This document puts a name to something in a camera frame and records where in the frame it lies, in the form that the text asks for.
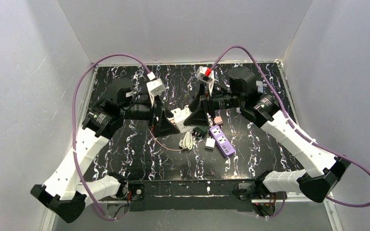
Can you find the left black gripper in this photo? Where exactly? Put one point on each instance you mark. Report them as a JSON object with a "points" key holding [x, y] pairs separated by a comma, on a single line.
{"points": [[154, 115]]}

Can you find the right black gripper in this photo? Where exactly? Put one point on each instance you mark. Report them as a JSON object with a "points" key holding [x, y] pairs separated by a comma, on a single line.
{"points": [[208, 106]]}

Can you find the white tiger power strip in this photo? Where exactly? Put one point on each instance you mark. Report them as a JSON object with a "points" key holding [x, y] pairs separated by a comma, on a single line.
{"points": [[179, 117]]}

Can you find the white USB charger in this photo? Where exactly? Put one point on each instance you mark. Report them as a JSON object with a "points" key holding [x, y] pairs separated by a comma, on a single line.
{"points": [[210, 144]]}

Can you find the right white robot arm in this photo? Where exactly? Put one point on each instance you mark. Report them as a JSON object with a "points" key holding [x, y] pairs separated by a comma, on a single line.
{"points": [[321, 170]]}

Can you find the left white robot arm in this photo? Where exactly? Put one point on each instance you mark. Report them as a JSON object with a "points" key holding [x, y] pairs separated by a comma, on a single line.
{"points": [[66, 192]]}

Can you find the green power adapter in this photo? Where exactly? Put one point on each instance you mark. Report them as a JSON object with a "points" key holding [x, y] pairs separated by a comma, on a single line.
{"points": [[200, 131]]}

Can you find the purple power strip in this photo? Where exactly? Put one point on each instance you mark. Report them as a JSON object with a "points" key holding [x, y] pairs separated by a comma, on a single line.
{"points": [[221, 141]]}

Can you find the pink charger with cable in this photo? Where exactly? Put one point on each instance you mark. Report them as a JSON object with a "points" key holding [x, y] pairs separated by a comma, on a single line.
{"points": [[161, 128]]}

